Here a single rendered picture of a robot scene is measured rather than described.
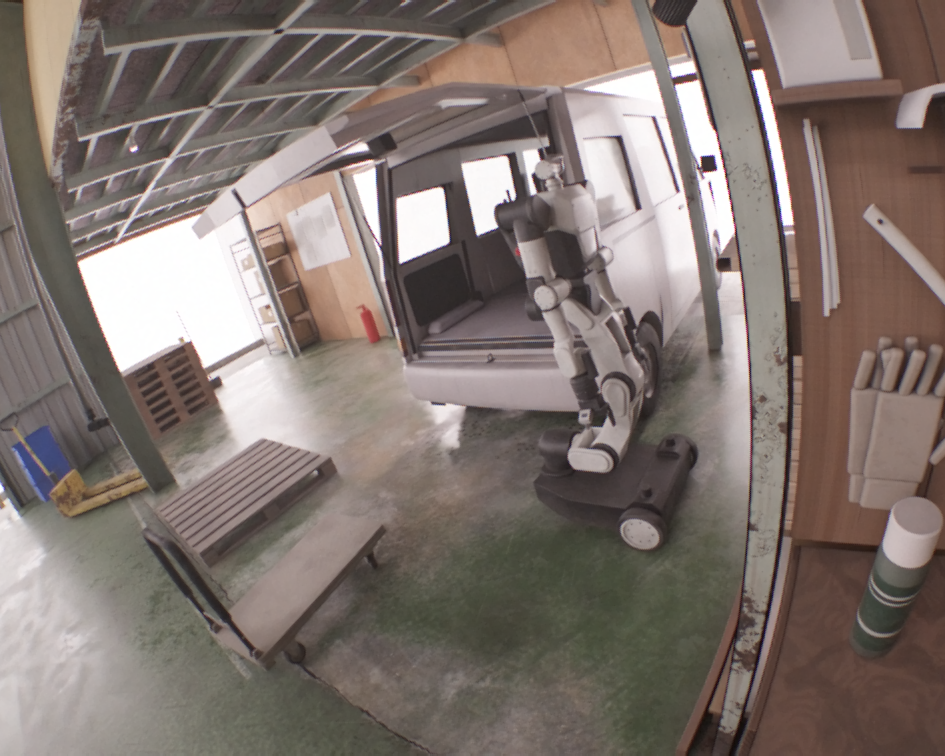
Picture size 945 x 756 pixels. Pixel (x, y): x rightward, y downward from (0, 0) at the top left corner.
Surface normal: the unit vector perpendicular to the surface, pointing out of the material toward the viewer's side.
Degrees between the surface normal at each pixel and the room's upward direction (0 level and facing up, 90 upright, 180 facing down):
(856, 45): 90
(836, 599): 0
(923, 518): 0
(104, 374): 90
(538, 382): 85
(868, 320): 90
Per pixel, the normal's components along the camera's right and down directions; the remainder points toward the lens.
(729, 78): -0.58, 0.45
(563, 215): 0.12, 0.25
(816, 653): -0.28, -0.89
